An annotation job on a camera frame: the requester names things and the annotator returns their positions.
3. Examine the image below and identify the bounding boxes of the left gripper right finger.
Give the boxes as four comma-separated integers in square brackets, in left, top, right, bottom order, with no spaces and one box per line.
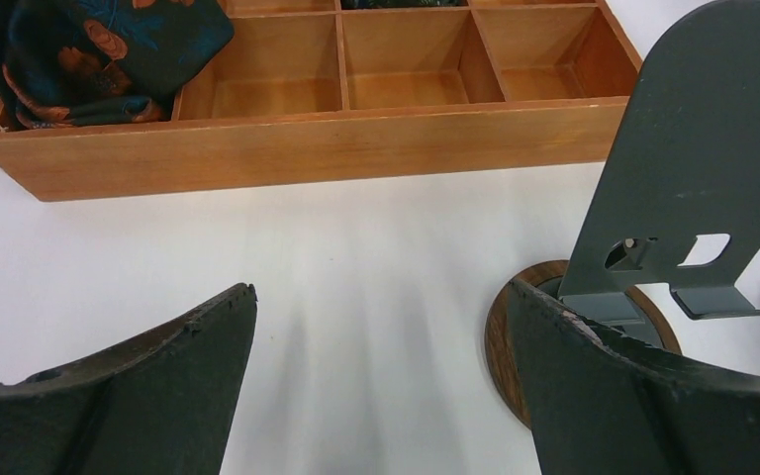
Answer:
[508,280,760,474]

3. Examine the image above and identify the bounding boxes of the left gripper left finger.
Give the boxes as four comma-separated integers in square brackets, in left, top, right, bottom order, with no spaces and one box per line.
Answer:
[0,283,257,474]

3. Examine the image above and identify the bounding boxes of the wooden round base phone stand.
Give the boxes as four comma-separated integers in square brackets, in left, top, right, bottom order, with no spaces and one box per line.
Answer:
[483,0,760,430]

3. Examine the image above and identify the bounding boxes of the wooden compartment tray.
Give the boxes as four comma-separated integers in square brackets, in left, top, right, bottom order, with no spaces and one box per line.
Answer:
[0,1,641,202]

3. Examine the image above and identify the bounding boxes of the rolled patterned sock front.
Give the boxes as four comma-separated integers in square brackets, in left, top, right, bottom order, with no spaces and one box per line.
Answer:
[0,0,235,130]

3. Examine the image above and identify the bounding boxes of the rolled green sock right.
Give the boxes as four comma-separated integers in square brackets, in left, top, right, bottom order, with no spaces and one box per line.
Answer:
[339,0,467,10]

